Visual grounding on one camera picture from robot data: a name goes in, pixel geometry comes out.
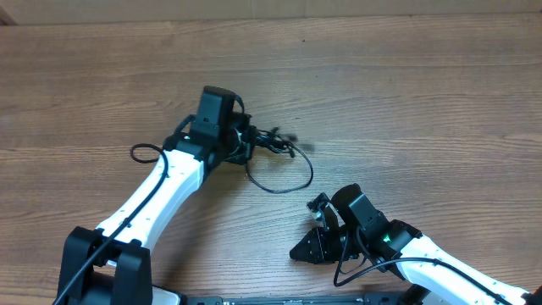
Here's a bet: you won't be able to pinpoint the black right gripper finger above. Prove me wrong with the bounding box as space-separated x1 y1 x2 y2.
307 192 331 214
290 227 326 263

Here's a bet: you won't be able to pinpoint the thin black braided cable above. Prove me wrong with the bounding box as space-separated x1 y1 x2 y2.
244 141 315 195

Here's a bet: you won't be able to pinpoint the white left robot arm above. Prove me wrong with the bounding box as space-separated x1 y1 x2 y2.
55 112 257 305

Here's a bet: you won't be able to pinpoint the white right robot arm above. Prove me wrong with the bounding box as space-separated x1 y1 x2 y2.
290 184 541 304

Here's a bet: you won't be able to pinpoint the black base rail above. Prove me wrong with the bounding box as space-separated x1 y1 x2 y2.
180 292 427 305

